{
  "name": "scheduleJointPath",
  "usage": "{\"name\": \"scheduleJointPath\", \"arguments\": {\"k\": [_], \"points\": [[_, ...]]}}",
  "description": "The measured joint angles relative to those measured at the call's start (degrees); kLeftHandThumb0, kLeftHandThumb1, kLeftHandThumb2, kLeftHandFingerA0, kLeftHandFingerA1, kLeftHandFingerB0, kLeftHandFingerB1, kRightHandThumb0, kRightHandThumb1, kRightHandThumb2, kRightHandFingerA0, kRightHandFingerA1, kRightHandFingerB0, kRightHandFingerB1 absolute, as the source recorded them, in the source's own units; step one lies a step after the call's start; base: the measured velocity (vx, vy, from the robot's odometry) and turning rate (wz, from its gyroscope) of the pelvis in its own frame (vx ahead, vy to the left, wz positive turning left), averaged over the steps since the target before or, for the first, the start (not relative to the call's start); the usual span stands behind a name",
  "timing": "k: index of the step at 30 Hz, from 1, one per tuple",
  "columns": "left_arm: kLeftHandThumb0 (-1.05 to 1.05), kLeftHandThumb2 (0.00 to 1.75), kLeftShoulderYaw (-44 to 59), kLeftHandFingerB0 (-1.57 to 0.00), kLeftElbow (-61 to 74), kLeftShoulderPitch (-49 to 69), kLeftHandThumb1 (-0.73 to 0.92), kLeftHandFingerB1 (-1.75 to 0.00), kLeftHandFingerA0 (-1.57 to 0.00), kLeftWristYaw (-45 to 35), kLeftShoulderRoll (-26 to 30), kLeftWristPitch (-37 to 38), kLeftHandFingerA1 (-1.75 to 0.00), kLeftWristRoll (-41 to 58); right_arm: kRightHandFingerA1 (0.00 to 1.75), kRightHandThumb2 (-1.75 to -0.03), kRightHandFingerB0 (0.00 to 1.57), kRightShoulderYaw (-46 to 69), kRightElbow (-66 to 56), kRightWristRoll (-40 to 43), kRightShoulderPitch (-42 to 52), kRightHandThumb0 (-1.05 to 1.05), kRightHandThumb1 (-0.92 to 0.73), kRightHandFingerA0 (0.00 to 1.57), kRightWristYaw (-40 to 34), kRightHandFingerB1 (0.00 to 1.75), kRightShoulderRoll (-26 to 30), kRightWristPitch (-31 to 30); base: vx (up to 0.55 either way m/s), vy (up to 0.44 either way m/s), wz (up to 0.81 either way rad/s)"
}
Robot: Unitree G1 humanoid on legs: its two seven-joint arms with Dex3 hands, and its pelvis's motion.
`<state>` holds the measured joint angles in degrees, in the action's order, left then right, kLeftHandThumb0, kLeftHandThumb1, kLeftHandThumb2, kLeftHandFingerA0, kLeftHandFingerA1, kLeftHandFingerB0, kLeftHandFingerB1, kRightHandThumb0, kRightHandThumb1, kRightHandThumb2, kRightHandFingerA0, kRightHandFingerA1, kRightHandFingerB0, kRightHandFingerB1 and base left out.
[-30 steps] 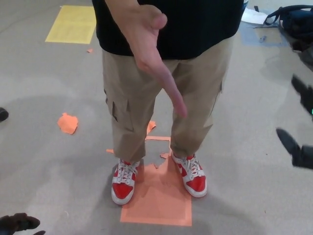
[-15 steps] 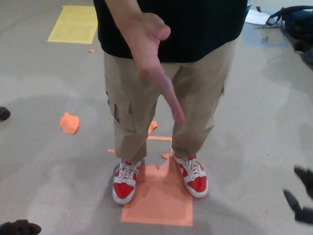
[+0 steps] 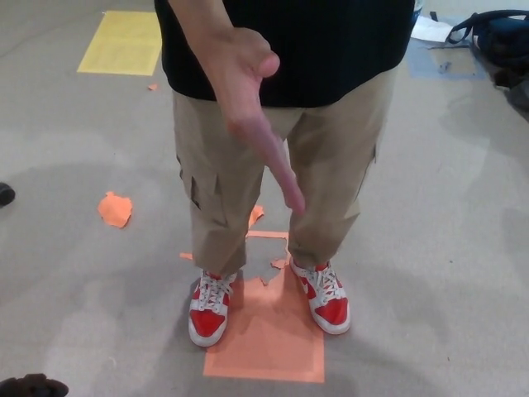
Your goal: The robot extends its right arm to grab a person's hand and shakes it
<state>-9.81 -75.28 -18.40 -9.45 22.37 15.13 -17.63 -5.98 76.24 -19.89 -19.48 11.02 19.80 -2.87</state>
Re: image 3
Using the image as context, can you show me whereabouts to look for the white paper sheet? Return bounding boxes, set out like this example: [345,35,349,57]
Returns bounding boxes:
[410,14,455,42]

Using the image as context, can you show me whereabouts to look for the person's bare right hand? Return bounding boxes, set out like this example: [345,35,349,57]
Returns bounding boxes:
[202,26,307,216]

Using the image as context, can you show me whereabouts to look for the yellow floor sheet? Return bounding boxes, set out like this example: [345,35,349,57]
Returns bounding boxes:
[76,10,163,77]

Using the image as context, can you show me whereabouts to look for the person's left red white sneaker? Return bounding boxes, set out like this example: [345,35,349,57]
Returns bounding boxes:
[288,256,351,335]

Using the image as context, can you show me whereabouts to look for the person's bare right forearm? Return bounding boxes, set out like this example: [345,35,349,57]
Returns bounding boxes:
[155,0,235,84]

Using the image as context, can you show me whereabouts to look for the large torn orange floor sheet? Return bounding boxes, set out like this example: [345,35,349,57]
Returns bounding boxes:
[202,230,326,384]

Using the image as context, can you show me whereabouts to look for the black round object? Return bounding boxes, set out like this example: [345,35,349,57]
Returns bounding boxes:
[0,181,17,208]

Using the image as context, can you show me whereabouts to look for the khaki cargo trousers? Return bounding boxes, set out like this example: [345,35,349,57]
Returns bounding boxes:
[171,61,400,275]

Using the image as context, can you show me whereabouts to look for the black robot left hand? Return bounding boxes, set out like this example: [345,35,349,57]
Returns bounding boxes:
[0,373,70,397]

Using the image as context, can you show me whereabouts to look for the black t-shirt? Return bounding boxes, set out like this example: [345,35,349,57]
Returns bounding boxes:
[155,0,417,109]

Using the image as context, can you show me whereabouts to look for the person's red white sneaker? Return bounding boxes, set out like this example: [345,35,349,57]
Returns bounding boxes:
[288,256,351,335]
[188,267,239,347]

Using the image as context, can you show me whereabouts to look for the person's right red white sneaker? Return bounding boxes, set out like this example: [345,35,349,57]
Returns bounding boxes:
[188,267,239,347]

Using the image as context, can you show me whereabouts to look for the crumpled orange paper piece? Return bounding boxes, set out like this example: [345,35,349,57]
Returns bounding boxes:
[97,190,134,228]

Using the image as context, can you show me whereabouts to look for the dark blue backpack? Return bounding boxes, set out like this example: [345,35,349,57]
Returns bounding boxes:
[445,10,529,86]

